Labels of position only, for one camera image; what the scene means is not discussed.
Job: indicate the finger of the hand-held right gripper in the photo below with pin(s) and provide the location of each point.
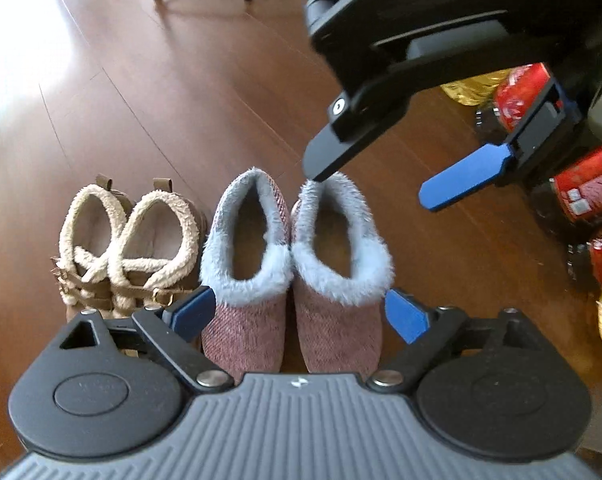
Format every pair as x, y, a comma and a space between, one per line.
331, 152
461, 177

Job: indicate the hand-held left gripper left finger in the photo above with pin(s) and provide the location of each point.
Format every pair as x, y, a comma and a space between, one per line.
193, 307

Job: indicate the yellow cooking oil bottle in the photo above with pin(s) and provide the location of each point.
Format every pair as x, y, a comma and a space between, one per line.
468, 87

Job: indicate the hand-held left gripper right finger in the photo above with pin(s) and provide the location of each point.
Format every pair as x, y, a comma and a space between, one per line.
406, 316

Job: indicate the pink slipper grey fur trim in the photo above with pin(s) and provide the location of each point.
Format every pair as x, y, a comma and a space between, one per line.
341, 330
243, 330

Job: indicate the brown shoe cream fleece trim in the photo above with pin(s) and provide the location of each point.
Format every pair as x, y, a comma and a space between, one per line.
88, 240
156, 240

